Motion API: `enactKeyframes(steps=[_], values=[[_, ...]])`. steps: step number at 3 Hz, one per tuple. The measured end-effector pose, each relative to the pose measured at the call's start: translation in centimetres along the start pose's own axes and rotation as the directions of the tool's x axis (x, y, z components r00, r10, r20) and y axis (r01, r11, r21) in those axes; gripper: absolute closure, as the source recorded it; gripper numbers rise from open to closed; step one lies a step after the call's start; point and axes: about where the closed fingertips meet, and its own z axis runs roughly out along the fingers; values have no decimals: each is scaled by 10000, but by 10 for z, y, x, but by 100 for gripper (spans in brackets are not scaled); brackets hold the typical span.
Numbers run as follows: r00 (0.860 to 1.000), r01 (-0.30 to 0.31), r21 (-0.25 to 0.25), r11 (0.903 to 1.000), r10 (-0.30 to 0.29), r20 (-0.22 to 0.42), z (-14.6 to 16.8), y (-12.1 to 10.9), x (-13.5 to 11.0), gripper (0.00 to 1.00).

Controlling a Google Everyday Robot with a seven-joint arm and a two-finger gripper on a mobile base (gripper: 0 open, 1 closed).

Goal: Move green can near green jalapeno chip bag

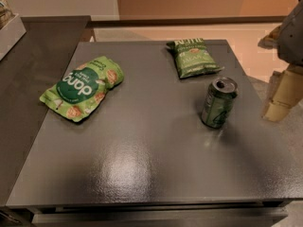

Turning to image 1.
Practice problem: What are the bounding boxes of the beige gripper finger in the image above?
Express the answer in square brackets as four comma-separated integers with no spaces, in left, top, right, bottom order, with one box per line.
[261,64,303,122]

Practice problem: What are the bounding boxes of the green soda can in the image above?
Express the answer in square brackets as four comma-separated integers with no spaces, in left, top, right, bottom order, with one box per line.
[201,77,238,129]

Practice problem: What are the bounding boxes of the green jalapeno chip bag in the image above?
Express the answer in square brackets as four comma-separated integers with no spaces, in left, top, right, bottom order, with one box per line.
[167,38,224,79]

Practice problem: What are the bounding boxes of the green Dang rice chip bag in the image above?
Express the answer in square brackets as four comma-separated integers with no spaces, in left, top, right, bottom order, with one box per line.
[40,56,124,122]

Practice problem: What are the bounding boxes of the white box on counter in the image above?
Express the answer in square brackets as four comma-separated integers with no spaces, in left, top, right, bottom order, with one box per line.
[0,14,27,61]

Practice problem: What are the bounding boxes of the snack items in box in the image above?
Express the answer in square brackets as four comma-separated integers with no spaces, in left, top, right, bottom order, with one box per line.
[0,0,14,29]

